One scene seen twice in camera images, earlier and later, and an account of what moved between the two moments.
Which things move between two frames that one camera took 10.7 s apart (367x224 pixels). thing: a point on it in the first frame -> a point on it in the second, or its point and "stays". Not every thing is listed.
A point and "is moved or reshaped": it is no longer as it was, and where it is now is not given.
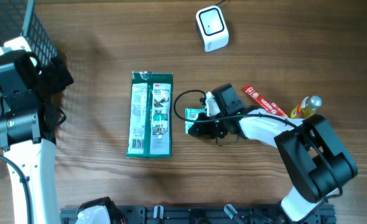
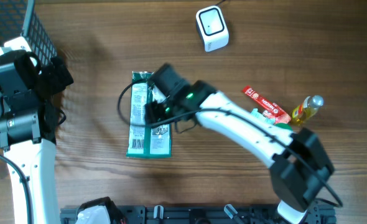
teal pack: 191,113 is moved or reshaped
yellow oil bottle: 308,107 stays
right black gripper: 203,130 -> 155,108
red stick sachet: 265,104 stays
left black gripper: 58,84 stays
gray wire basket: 13,25 stays
